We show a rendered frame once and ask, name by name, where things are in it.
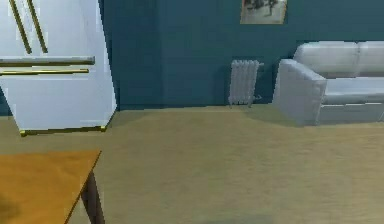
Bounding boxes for grey radiator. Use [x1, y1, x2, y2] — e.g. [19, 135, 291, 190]
[227, 59, 265, 108]

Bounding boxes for white sofa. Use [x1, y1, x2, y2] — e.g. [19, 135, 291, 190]
[272, 40, 384, 127]

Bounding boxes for white fridge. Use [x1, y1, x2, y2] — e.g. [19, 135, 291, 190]
[0, 0, 118, 138]

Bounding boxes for orange wooden table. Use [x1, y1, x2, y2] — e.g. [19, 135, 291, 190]
[0, 149, 106, 224]

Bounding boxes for framed wall picture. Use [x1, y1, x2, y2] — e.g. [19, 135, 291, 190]
[239, 0, 288, 25]

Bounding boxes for gold fridge handle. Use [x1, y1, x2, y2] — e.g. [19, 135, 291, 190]
[0, 68, 90, 77]
[8, 0, 33, 55]
[26, 0, 49, 54]

